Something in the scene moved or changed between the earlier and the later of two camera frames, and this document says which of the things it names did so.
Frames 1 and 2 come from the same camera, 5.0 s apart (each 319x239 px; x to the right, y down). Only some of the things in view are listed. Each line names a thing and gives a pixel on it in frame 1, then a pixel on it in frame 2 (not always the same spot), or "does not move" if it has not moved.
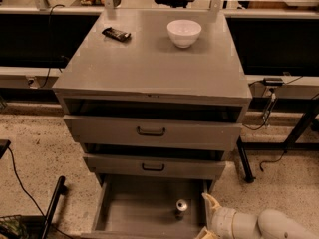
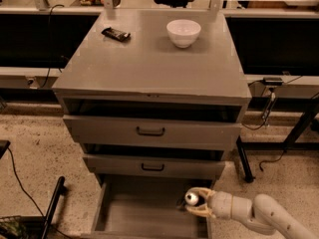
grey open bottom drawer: (151, 208) does not move
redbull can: (180, 207) -> (191, 198)
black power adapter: (273, 82) does not move
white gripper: (221, 220) -> (221, 203)
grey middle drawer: (155, 166) does not move
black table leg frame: (279, 104) does not move
